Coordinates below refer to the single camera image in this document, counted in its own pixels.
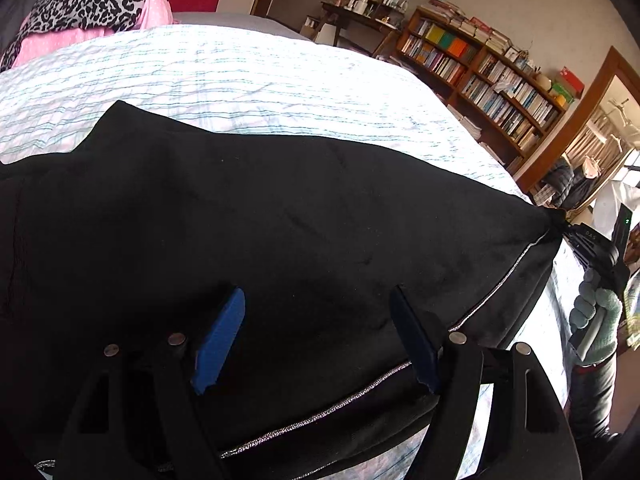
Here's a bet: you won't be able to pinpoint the black pants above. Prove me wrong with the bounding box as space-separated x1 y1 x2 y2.
1 102 564 479

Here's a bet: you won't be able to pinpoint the gloved right hand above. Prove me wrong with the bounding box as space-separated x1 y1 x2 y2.
570 269 623 367

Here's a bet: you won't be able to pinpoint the wooden bookshelf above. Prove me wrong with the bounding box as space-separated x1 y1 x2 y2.
395 6 567 171

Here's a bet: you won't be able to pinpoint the plaid bed sheet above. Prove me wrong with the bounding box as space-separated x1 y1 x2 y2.
1 25 577 404

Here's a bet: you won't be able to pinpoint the dark wooden desk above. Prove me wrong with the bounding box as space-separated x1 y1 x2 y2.
300 0 409 58

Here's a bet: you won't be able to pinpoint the leopard print garment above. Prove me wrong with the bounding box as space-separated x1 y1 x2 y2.
0 0 166 74

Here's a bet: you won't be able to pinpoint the wooden door frame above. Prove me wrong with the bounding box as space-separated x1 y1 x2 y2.
514 47 639 193

